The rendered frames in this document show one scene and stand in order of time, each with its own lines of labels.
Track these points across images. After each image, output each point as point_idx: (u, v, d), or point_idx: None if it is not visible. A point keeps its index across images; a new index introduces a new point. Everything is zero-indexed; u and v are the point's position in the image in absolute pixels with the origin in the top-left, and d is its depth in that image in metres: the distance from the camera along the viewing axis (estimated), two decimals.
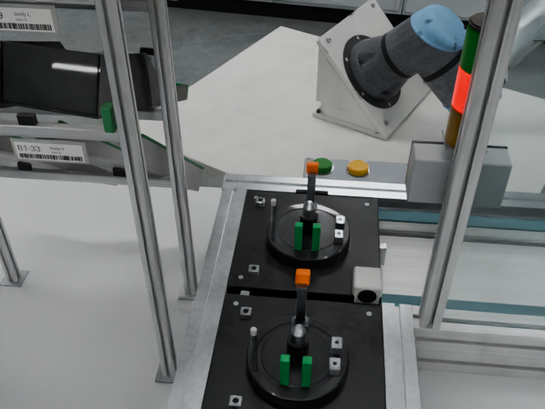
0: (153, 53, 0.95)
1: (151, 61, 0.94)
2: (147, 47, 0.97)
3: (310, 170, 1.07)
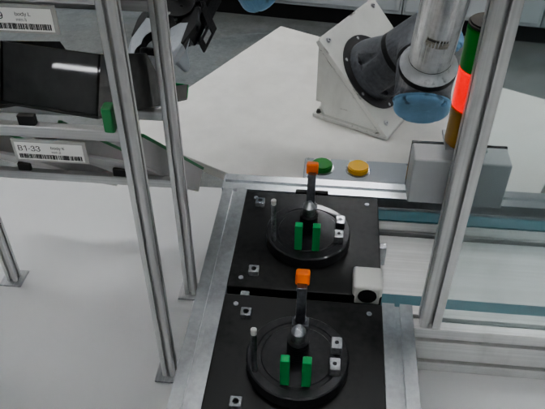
0: (153, 53, 0.95)
1: (151, 61, 0.94)
2: (147, 47, 0.97)
3: (310, 170, 1.07)
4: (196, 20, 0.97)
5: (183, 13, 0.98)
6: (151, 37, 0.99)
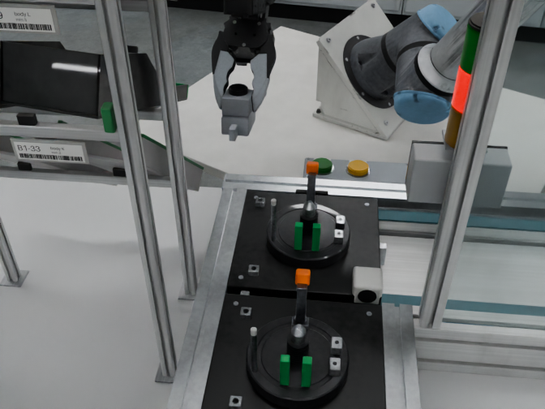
0: (245, 93, 1.00)
1: (248, 104, 0.99)
2: (233, 85, 1.01)
3: (310, 170, 1.07)
4: (275, 50, 1.01)
5: (259, 44, 1.01)
6: (231, 71, 1.03)
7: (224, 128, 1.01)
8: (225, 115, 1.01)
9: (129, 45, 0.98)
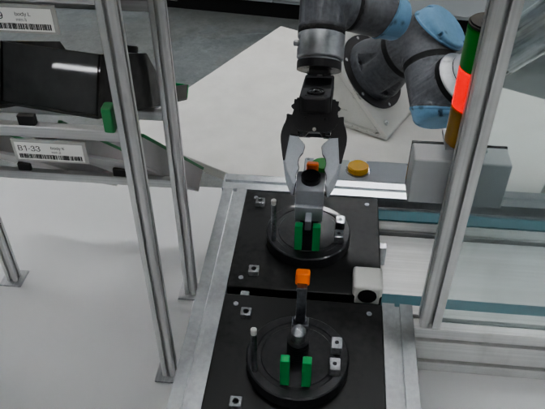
0: (319, 182, 0.99)
1: (323, 195, 0.98)
2: (306, 173, 0.99)
3: None
4: (346, 135, 0.99)
5: (331, 128, 0.99)
6: (301, 155, 1.00)
7: (298, 215, 1.01)
8: (299, 204, 1.00)
9: (129, 45, 0.98)
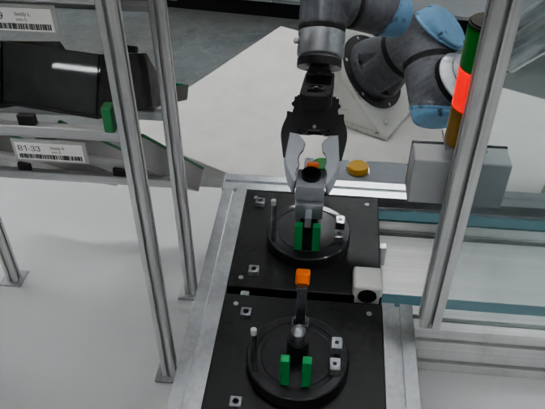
0: (319, 178, 0.99)
1: (323, 191, 0.98)
2: (306, 170, 0.99)
3: None
4: (346, 131, 0.99)
5: (331, 125, 0.99)
6: (302, 152, 1.01)
7: (298, 213, 1.01)
8: (299, 200, 1.00)
9: (129, 45, 0.98)
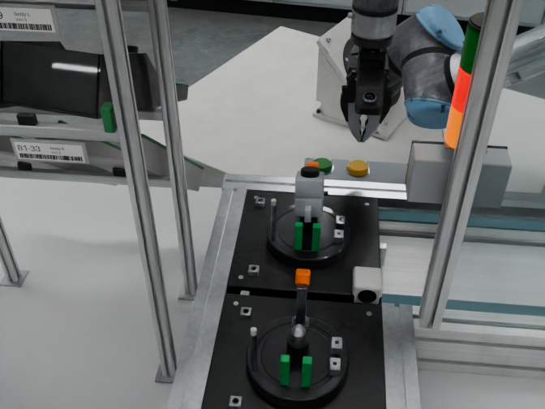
0: (318, 175, 1.01)
1: (322, 184, 0.99)
2: (305, 167, 1.02)
3: None
4: (391, 104, 1.14)
5: None
6: None
7: (298, 210, 1.01)
8: (299, 197, 1.01)
9: (129, 45, 0.98)
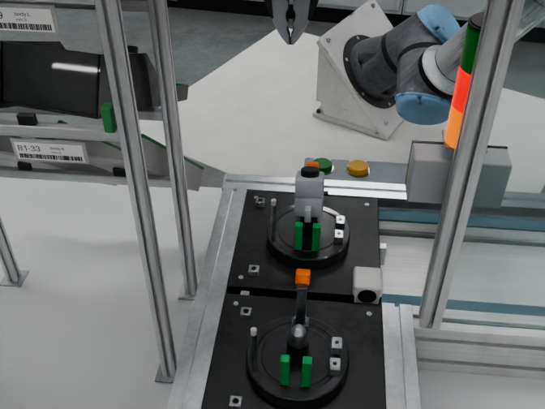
0: (318, 175, 1.01)
1: (322, 184, 0.99)
2: (305, 167, 1.02)
3: None
4: None
5: None
6: (287, 8, 1.04)
7: (298, 210, 1.01)
8: (299, 197, 1.01)
9: (129, 45, 0.98)
